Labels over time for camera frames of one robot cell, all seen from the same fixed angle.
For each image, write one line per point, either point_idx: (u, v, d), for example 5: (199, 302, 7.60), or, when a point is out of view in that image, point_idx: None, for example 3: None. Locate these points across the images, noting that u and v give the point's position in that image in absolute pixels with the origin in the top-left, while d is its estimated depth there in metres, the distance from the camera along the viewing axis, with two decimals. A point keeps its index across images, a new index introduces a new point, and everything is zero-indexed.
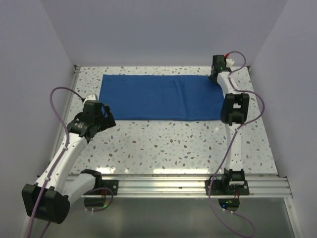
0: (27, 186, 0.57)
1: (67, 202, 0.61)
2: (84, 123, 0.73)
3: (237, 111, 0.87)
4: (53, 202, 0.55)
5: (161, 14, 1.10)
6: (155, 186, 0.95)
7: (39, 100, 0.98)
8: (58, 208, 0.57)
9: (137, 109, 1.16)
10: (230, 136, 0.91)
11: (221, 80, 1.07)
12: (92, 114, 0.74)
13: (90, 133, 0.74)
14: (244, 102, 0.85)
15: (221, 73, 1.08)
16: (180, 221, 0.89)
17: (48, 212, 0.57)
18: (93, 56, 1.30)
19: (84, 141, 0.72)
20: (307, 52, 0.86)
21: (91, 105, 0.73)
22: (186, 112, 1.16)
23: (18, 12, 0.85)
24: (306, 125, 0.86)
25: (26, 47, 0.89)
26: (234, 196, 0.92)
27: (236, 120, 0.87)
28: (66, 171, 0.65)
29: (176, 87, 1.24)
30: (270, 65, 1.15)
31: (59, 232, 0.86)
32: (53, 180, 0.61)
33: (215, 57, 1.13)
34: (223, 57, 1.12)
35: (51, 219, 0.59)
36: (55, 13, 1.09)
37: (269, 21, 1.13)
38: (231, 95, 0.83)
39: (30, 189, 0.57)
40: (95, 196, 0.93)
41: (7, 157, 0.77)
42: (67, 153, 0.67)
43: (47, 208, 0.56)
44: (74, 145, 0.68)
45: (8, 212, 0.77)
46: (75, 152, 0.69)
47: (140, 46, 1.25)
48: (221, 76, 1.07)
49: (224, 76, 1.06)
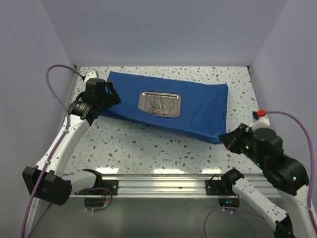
0: (27, 169, 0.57)
1: (68, 185, 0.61)
2: (86, 105, 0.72)
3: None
4: (53, 186, 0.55)
5: (161, 14, 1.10)
6: (155, 186, 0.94)
7: (38, 100, 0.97)
8: (59, 191, 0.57)
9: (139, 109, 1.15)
10: (265, 214, 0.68)
11: (292, 204, 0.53)
12: (94, 93, 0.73)
13: (92, 115, 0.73)
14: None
15: (297, 197, 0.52)
16: (179, 221, 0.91)
17: (50, 194, 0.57)
18: (93, 56, 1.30)
19: (86, 123, 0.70)
20: (308, 52, 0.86)
21: (94, 84, 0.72)
22: (188, 113, 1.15)
23: (18, 12, 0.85)
24: (307, 125, 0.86)
25: (25, 47, 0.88)
26: (234, 196, 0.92)
27: None
28: (66, 156, 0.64)
29: (177, 86, 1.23)
30: (270, 65, 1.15)
31: (61, 232, 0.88)
32: (54, 163, 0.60)
33: (258, 142, 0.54)
34: (276, 134, 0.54)
35: (52, 200, 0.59)
36: (55, 13, 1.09)
37: (269, 20, 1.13)
38: None
39: (30, 172, 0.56)
40: (95, 196, 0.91)
41: (8, 156, 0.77)
42: (68, 136, 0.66)
43: (48, 190, 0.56)
44: (75, 128, 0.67)
45: (8, 212, 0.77)
46: (77, 136, 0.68)
47: (140, 47, 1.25)
48: (294, 202, 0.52)
49: (301, 204, 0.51)
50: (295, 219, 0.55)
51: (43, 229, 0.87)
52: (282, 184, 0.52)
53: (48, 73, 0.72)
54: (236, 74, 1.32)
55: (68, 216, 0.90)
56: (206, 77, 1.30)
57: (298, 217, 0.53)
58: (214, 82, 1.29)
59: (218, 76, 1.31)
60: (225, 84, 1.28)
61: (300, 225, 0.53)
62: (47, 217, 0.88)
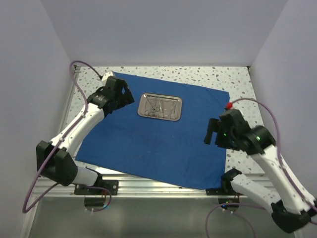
0: (41, 143, 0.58)
1: (75, 168, 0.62)
2: (105, 97, 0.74)
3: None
4: (64, 162, 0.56)
5: (161, 15, 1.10)
6: (155, 186, 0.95)
7: (38, 100, 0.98)
8: (67, 169, 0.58)
9: (141, 113, 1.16)
10: (262, 200, 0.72)
11: (266, 167, 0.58)
12: (113, 89, 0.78)
13: (109, 107, 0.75)
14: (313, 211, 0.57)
15: (266, 155, 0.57)
16: (180, 221, 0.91)
17: (58, 171, 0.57)
18: (93, 56, 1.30)
19: (101, 114, 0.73)
20: (308, 53, 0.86)
21: (114, 81, 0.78)
22: (190, 117, 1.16)
23: (19, 13, 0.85)
24: (307, 126, 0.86)
25: (26, 47, 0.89)
26: (234, 196, 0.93)
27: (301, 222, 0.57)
28: (79, 138, 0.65)
29: (177, 89, 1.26)
30: (270, 65, 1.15)
31: (60, 232, 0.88)
32: (68, 142, 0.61)
33: (224, 119, 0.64)
34: (237, 110, 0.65)
35: (58, 180, 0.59)
36: (55, 13, 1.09)
37: (269, 21, 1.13)
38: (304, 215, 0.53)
39: (44, 146, 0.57)
40: (95, 196, 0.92)
41: (8, 156, 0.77)
42: (84, 121, 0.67)
43: (57, 167, 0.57)
44: (92, 115, 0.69)
45: (9, 212, 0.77)
46: (91, 122, 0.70)
47: (140, 47, 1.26)
48: (266, 163, 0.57)
49: (273, 163, 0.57)
50: (276, 185, 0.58)
51: (43, 229, 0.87)
52: (251, 148, 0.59)
53: (78, 87, 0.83)
54: (237, 74, 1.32)
55: (67, 215, 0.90)
56: (206, 77, 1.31)
57: (278, 182, 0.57)
58: (213, 82, 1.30)
59: (218, 76, 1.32)
60: (225, 84, 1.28)
61: (281, 188, 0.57)
62: (49, 215, 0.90)
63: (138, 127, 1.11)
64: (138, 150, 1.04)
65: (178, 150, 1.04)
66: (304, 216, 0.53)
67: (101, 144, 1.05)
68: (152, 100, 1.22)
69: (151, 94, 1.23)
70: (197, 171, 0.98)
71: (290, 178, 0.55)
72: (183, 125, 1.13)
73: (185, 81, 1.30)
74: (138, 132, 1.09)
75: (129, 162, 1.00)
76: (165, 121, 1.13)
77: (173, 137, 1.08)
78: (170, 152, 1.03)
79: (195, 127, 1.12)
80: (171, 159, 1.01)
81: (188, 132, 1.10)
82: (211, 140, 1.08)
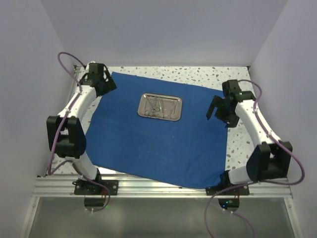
0: (50, 118, 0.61)
1: (83, 141, 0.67)
2: (92, 80, 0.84)
3: (273, 164, 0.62)
4: (77, 127, 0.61)
5: (161, 15, 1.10)
6: (155, 186, 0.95)
7: (39, 100, 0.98)
8: (79, 136, 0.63)
9: (141, 113, 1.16)
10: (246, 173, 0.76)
11: (243, 114, 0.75)
12: (96, 72, 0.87)
13: (97, 87, 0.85)
14: (285, 157, 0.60)
15: (244, 104, 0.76)
16: (180, 221, 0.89)
17: (72, 140, 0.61)
18: (93, 56, 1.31)
19: (93, 92, 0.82)
20: (307, 53, 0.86)
21: (96, 65, 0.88)
22: (189, 117, 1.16)
23: (19, 13, 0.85)
24: (306, 126, 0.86)
25: (26, 48, 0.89)
26: (234, 196, 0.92)
27: (271, 175, 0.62)
28: (81, 111, 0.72)
29: (177, 89, 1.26)
30: (270, 65, 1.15)
31: (58, 232, 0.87)
32: (74, 113, 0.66)
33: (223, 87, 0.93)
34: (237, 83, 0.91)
35: (72, 152, 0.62)
36: (55, 14, 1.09)
37: (269, 21, 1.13)
38: (264, 146, 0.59)
39: (54, 120, 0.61)
40: (95, 196, 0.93)
41: (8, 156, 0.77)
42: (82, 96, 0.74)
43: (71, 135, 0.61)
44: (87, 92, 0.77)
45: (9, 212, 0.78)
46: (88, 98, 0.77)
47: (140, 47, 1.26)
48: (242, 108, 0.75)
49: (247, 109, 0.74)
50: (249, 128, 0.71)
51: (42, 229, 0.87)
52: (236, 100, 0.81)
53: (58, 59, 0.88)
54: (236, 74, 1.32)
55: (67, 215, 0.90)
56: (206, 77, 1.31)
57: (250, 124, 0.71)
58: (213, 82, 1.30)
59: (218, 76, 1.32)
60: None
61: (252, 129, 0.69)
62: (48, 215, 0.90)
63: (138, 127, 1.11)
64: (138, 150, 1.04)
65: (178, 150, 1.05)
66: (264, 146, 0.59)
67: (101, 144, 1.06)
68: (152, 100, 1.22)
69: (151, 94, 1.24)
70: (196, 171, 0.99)
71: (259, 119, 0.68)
72: (184, 125, 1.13)
73: (185, 81, 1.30)
74: (138, 133, 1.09)
75: (129, 162, 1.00)
76: (165, 121, 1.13)
77: (173, 137, 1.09)
78: (170, 152, 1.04)
79: (195, 127, 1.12)
80: (171, 159, 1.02)
81: (188, 132, 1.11)
82: (211, 140, 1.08)
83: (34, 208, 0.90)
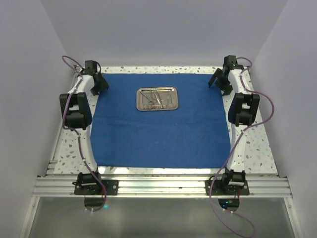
0: (63, 95, 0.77)
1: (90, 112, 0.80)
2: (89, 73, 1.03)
3: (245, 111, 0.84)
4: (84, 100, 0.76)
5: (161, 14, 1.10)
6: (155, 186, 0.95)
7: (39, 99, 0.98)
8: (87, 109, 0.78)
9: (138, 106, 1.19)
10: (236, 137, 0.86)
11: (232, 77, 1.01)
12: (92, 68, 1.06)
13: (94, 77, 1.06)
14: (254, 105, 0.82)
15: (233, 71, 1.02)
16: (180, 221, 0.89)
17: (81, 109, 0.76)
18: (93, 56, 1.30)
19: (90, 81, 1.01)
20: (307, 53, 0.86)
21: (91, 62, 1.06)
22: (187, 112, 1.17)
23: (19, 13, 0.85)
24: (306, 126, 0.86)
25: (26, 48, 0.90)
26: (234, 196, 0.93)
27: (243, 121, 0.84)
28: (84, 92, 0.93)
29: (171, 80, 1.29)
30: (270, 65, 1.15)
31: (58, 232, 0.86)
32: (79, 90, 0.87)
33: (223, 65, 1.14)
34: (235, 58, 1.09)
35: (80, 122, 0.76)
36: (55, 13, 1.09)
37: (269, 22, 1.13)
38: (240, 95, 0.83)
39: (64, 97, 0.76)
40: (95, 196, 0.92)
41: (9, 155, 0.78)
42: (84, 82, 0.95)
43: (80, 106, 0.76)
44: (87, 78, 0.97)
45: (9, 211, 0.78)
46: (88, 84, 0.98)
47: (140, 47, 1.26)
48: (231, 74, 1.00)
49: (236, 74, 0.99)
50: (234, 86, 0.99)
51: (43, 228, 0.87)
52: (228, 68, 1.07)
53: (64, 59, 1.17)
54: None
55: (67, 215, 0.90)
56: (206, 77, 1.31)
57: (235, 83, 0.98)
58: None
59: None
60: None
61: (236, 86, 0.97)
62: (48, 215, 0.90)
63: (141, 118, 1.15)
64: (139, 146, 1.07)
65: (183, 136, 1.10)
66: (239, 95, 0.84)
67: (103, 138, 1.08)
68: (148, 94, 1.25)
69: (145, 89, 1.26)
70: (195, 162, 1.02)
71: (240, 80, 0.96)
72: (183, 114, 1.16)
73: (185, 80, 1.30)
74: (139, 127, 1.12)
75: (135, 154, 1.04)
76: (165, 111, 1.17)
77: (176, 124, 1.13)
78: (172, 142, 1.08)
79: (193, 120, 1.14)
80: (172, 150, 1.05)
81: (189, 121, 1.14)
82: (209, 133, 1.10)
83: (34, 208, 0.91)
